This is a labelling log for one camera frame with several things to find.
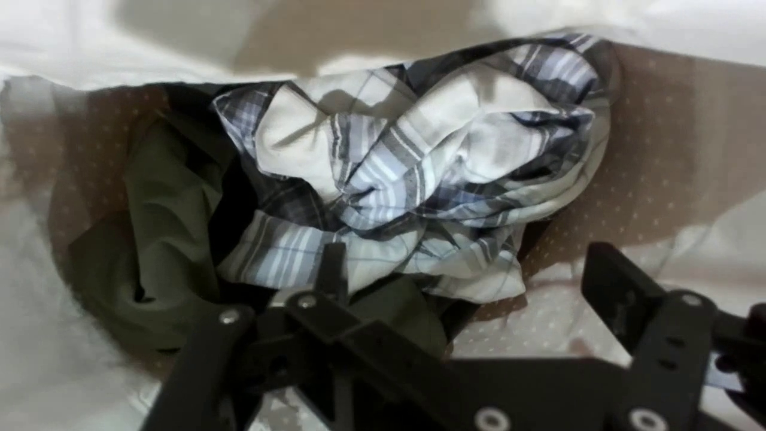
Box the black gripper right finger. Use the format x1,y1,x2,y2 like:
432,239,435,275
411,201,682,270
583,242,766,431

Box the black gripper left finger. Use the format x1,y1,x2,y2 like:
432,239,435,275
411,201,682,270
142,242,434,431

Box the plaid blue white shirt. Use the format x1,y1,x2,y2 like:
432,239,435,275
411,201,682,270
213,31,618,307

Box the dark green garment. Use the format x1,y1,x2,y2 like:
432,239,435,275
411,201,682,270
67,107,450,364

